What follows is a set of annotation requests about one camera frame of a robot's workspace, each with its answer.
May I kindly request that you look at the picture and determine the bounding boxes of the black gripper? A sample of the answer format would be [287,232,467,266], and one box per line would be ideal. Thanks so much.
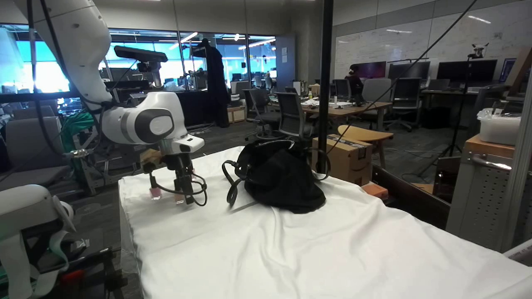
[164,153,196,207]

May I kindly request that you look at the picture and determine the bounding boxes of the black capped nail polish bottle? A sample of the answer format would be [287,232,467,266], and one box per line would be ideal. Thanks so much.
[148,178,163,202]

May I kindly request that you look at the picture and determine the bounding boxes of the tan wrist plate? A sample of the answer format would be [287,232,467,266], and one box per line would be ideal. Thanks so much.
[138,148,166,172]

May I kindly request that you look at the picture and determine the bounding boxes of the small cardboard box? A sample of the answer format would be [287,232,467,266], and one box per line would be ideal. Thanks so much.
[224,102,249,125]

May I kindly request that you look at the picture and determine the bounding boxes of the black fabric handbag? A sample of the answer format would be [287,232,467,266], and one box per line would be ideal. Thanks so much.
[221,137,329,217]

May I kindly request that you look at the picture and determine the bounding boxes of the black office chair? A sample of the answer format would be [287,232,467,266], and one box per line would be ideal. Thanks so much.
[246,89,281,138]
[387,77,424,134]

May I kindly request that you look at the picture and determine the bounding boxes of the grey mesh office chair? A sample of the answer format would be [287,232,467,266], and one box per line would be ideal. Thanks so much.
[274,90,312,140]

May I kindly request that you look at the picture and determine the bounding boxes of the grey upholstered seat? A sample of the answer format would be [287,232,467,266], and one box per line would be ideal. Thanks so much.
[0,115,71,190]

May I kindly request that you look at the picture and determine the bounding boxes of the white tablecloth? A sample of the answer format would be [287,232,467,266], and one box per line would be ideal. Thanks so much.
[116,145,532,299]

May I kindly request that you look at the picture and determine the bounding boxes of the brown cardboard box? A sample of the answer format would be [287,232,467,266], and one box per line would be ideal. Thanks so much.
[309,134,374,188]

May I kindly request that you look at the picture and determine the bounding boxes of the wooden top desk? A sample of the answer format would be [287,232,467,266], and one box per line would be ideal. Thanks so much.
[301,99,394,132]

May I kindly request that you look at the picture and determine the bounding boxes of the orange brown block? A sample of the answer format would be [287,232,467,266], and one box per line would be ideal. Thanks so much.
[362,182,390,202]

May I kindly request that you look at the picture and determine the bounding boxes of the seated person dark clothes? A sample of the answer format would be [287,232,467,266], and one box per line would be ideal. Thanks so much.
[344,65,365,105]

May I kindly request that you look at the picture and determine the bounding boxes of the small computer monitor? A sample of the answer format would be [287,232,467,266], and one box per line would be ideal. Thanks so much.
[354,60,389,82]

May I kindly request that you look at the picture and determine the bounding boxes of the dark wooden board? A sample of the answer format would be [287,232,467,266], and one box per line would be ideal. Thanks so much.
[370,165,452,230]

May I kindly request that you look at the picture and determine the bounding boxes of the medium computer monitor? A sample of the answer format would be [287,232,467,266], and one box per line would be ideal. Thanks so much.
[387,60,432,84]

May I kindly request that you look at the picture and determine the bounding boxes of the grey metal cabinet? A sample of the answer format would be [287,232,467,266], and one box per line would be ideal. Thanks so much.
[445,148,532,253]

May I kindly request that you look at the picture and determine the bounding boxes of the wide computer monitor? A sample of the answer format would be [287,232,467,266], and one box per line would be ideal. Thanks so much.
[437,59,498,89]

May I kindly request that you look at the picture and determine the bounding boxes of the white plastic container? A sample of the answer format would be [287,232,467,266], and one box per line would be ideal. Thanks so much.
[477,107,523,148]

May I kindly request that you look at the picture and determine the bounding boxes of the black tripod stand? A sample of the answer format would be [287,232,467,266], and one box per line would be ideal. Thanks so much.
[414,42,492,180]

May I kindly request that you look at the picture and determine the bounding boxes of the slanted aluminium pole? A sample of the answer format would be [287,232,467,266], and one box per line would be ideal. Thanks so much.
[497,65,532,255]

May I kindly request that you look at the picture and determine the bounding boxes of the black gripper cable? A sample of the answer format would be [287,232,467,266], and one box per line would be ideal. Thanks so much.
[144,165,211,210]

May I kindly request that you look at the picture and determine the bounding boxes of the black camera on stand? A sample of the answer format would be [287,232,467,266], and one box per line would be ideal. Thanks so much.
[113,45,169,85]

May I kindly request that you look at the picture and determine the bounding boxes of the black frame post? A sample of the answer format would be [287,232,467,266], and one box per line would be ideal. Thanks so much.
[316,0,336,175]

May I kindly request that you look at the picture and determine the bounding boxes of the thin black diagonal cable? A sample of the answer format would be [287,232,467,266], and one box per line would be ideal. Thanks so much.
[324,0,479,160]

